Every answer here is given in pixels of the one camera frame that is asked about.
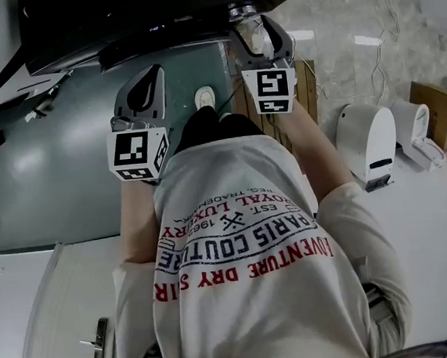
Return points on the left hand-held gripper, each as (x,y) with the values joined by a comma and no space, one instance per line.
(130,151)

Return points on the white printed t-shirt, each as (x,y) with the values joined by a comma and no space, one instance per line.
(254,293)

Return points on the white door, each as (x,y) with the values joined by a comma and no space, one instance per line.
(62,300)

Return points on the person's right forearm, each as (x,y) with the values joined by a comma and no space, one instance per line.
(310,142)

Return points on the black trousers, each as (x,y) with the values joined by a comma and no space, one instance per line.
(211,128)

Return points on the shiny silver metal part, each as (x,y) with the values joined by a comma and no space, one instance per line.
(242,10)

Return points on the person's left forearm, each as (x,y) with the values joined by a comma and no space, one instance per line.
(137,222)

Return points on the white toilet seat unit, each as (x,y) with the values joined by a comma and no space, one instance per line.
(420,143)

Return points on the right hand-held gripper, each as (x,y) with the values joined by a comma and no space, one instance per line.
(271,87)

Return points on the brown cardboard box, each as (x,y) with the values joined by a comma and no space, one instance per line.
(436,102)

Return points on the white rounded appliance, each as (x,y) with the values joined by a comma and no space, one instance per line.
(373,136)

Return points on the wooden slatted pallet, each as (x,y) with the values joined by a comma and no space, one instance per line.
(307,87)

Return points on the black machine cabinet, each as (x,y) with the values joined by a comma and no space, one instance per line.
(133,17)

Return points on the white left shoe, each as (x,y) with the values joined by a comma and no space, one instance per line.
(204,96)

